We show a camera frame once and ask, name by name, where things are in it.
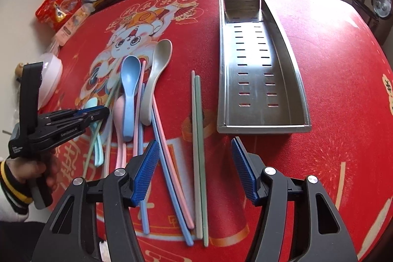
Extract white packaged box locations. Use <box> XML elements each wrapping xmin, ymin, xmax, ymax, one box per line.
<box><xmin>55</xmin><ymin>3</ymin><xmax>95</xmax><ymax>46</ymax></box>

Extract stainless steel utensil tray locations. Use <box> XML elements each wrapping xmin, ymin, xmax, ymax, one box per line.
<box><xmin>217</xmin><ymin>0</ymin><xmax>311</xmax><ymax>134</ymax></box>

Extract silver round pot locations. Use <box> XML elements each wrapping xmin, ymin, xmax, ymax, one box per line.
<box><xmin>371</xmin><ymin>0</ymin><xmax>392</xmax><ymax>19</ymax></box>

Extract left hand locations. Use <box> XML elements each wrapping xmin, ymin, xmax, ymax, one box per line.
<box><xmin>5</xmin><ymin>150</ymin><xmax>59</xmax><ymax>191</ymax></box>

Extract beige plastic spoon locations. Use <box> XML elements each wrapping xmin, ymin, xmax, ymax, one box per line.
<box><xmin>140</xmin><ymin>39</ymin><xmax>172</xmax><ymax>126</ymax></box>

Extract pink plastic spoon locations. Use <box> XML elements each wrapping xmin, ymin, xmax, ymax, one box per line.
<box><xmin>113</xmin><ymin>95</ymin><xmax>126</xmax><ymax>169</ymax></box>

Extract blue plastic spoon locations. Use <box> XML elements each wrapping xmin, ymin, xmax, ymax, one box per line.
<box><xmin>121</xmin><ymin>55</ymin><xmax>141</xmax><ymax>142</ymax></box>

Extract red printed table mat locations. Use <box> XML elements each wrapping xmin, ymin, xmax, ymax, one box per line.
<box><xmin>39</xmin><ymin>0</ymin><xmax>393</xmax><ymax>262</ymax></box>

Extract red snack bag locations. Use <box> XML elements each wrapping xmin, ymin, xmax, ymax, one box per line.
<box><xmin>35</xmin><ymin>0</ymin><xmax>82</xmax><ymax>32</ymax></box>

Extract green plastic spoon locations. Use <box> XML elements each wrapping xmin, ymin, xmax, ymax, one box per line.
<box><xmin>84</xmin><ymin>97</ymin><xmax>104</xmax><ymax>167</ymax></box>

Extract white pink lidded container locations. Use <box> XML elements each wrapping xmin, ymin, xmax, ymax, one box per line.
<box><xmin>38</xmin><ymin>53</ymin><xmax>63</xmax><ymax>109</ymax></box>

